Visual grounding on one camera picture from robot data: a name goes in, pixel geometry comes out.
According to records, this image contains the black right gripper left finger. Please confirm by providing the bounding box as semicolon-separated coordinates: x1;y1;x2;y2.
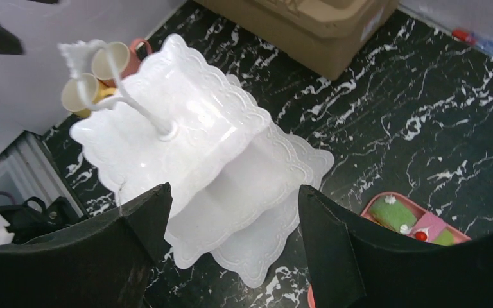
0;183;173;307

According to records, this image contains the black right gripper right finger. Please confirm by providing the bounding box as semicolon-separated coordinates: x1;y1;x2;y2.
298;185;493;307

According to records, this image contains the pink serving tray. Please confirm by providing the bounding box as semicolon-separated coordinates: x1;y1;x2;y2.
298;185;467;307

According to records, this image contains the white three-tier cake stand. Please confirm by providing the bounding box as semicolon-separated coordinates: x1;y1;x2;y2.
58;34;334;288

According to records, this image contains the tan plastic tool case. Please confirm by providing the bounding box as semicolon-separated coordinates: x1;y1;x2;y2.
199;0;399;80

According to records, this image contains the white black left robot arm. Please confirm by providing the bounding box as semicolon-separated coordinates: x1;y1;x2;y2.
0;196;88;246

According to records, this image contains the green roll cake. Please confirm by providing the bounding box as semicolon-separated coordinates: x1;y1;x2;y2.
368;194;418;235

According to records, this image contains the pink cake slice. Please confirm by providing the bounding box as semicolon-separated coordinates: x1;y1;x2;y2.
410;212;447;243

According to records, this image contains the yellow mug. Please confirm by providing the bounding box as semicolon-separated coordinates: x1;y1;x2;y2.
61;73;116;118

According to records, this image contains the pink mug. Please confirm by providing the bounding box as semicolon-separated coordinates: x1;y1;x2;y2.
91;38;153;87

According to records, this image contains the blue red pen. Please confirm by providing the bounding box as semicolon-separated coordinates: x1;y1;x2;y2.
451;28;493;56

